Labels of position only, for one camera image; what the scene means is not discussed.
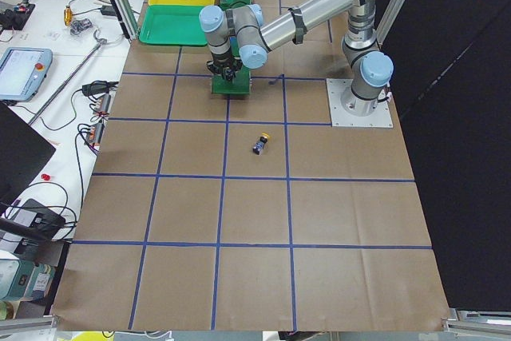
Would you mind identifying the metal rod with claw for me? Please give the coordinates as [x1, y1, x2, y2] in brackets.
[27, 30, 124, 126]

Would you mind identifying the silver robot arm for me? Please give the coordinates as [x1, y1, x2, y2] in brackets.
[199, 0, 381, 100]

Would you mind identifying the teach pendant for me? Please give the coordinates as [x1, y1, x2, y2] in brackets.
[1, 47, 53, 102]

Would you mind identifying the black box device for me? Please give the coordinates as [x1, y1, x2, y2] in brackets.
[7, 199, 65, 240]

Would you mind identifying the black laptop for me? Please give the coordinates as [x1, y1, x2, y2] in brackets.
[0, 103, 56, 204]

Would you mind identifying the black power adapter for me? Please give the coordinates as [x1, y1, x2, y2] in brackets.
[81, 81, 119, 97]

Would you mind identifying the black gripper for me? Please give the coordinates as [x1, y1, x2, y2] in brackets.
[206, 57, 243, 80]

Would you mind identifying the yellow push button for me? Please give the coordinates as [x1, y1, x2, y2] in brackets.
[252, 133, 271, 155]

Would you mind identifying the green plastic tray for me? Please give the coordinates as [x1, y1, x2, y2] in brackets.
[139, 5, 207, 46]

